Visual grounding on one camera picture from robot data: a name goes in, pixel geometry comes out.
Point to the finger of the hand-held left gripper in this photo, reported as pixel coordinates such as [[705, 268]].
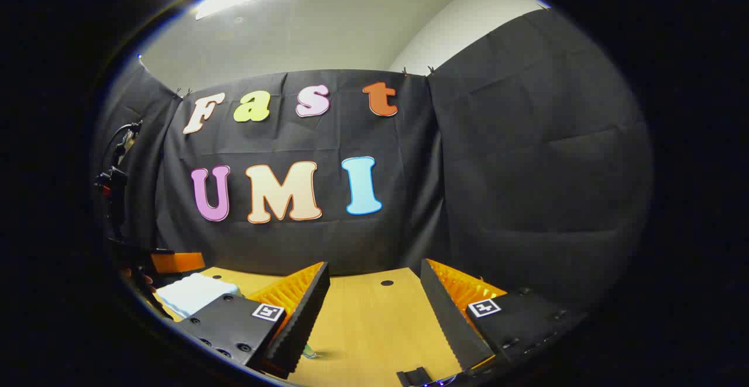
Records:
[[178, 262]]

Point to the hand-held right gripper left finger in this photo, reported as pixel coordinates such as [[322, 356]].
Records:
[[304, 317]]

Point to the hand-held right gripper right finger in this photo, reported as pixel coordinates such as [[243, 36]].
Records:
[[447, 317]]

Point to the blue skin care tube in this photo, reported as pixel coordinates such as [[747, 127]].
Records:
[[310, 352]]

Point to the black backdrop cloth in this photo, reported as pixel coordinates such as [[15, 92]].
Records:
[[497, 158]]

